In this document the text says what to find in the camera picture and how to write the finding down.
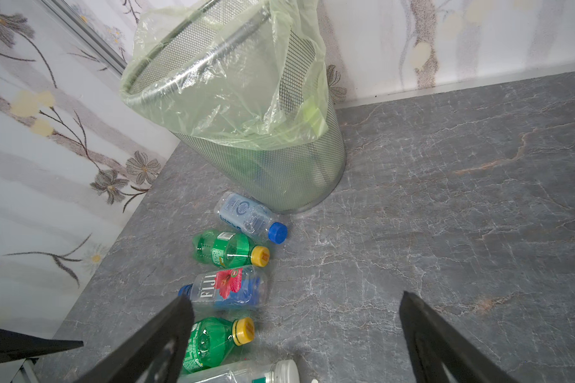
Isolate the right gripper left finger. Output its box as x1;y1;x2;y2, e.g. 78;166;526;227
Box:
78;296;195;382

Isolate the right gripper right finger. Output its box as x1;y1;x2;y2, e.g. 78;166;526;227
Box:
399;291;516;382

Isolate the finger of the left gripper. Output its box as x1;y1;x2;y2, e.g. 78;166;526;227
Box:
0;329;84;363

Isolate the green-lined mesh trash bin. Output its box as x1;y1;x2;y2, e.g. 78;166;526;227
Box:
121;1;346;213

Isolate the green bottle yellow cap lower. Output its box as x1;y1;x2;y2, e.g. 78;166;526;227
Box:
181;317;255;374

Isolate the green bottle yellow cap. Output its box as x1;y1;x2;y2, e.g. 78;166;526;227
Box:
193;230;271;269
181;317;255;374

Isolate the Fiji water bottle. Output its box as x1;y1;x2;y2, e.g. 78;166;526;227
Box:
177;265;268;310

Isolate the green bottle yellow cap upper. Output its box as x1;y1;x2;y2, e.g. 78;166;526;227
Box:
193;230;271;269

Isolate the clear square bottle white cap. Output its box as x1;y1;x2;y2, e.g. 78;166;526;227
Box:
177;359;300;383

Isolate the clear bottle light-blue label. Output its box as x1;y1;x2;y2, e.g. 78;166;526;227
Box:
215;191;288;245

